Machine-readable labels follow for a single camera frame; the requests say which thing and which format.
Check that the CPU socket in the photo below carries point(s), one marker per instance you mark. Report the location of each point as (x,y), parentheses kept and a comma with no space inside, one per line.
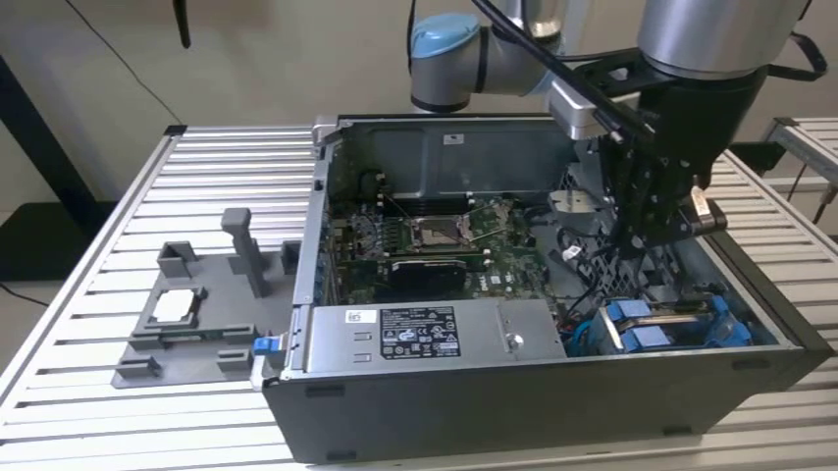
(435,233)

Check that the black desk frame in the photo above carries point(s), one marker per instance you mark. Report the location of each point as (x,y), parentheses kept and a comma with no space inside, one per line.
(45,235)

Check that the black open PC case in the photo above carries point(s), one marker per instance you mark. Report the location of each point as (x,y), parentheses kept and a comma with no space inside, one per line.
(498,412)

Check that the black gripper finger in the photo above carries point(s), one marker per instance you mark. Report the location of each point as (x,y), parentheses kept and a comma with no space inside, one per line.
(673,201)
(631,206)

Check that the hard disk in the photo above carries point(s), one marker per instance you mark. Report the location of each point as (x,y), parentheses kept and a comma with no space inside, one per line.
(645,338)

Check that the silver power supply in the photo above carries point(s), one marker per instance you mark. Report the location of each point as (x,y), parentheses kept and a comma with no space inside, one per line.
(340,343)

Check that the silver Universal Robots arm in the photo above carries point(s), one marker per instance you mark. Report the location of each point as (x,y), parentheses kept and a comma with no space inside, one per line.
(707,34)

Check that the silver CPU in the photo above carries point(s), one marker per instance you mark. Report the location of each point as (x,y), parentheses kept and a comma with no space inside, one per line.
(174,306)

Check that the grey parts rack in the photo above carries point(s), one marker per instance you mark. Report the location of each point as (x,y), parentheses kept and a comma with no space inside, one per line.
(216,314)

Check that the green motherboard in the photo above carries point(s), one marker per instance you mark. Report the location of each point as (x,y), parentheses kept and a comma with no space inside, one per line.
(510,245)

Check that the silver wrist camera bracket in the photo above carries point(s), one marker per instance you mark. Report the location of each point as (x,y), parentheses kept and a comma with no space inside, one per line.
(577,110)

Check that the metal slat side table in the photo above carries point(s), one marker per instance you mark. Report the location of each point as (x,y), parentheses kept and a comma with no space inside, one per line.
(811,142)

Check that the black graphics card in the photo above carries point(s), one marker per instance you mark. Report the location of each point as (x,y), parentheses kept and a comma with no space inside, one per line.
(428,279)

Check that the grey metal disk bay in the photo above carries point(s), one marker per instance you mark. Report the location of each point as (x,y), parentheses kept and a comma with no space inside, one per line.
(611,333)

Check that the silver metal bracket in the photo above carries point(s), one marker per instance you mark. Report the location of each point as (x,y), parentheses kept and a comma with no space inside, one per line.
(573,202)

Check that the thin metal locking lever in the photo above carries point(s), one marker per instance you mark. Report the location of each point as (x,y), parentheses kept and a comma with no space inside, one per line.
(400,206)

